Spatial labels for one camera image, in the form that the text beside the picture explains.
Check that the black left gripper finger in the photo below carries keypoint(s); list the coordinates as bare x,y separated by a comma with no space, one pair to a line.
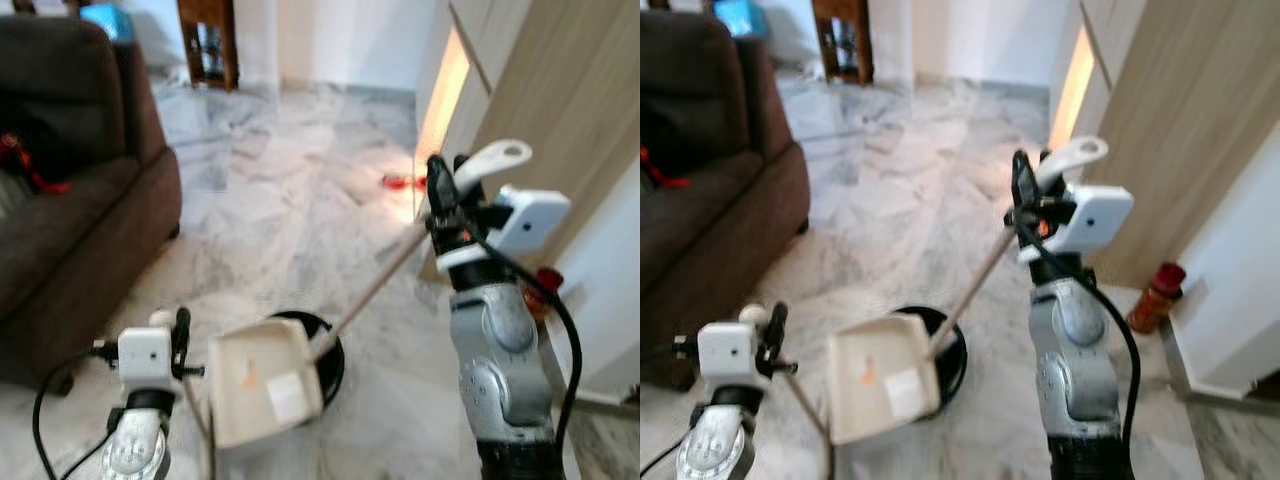
776,322
183,325

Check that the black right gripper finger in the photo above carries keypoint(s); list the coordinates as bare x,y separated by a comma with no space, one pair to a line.
442,188
1026,182

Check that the wooden broom stick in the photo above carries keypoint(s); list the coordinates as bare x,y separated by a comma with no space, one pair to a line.
203,430
815,425

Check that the black round floor disc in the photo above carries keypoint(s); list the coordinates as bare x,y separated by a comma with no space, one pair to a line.
332,365
955,365

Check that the small red wrapper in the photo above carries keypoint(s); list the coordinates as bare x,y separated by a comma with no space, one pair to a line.
402,182

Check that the red bottle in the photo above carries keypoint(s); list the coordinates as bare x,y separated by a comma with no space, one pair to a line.
1155,298
547,290

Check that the brown fabric sofa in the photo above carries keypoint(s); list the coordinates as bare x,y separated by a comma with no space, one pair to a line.
710,230
70,240

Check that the light wooden wardrobe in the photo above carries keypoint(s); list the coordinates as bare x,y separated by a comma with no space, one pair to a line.
560,90
1190,100

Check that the dark wooden stool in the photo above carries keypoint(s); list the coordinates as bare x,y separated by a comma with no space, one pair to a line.
830,38
195,40

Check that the light blue box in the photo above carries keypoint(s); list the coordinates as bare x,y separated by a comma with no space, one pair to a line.
108,22
742,18

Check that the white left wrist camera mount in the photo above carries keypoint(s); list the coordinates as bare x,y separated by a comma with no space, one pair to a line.
728,352
145,355

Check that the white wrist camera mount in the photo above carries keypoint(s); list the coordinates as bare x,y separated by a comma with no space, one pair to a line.
728,352
145,355
1098,215
535,220

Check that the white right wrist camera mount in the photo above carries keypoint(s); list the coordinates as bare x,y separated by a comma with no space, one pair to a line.
1098,215
535,220

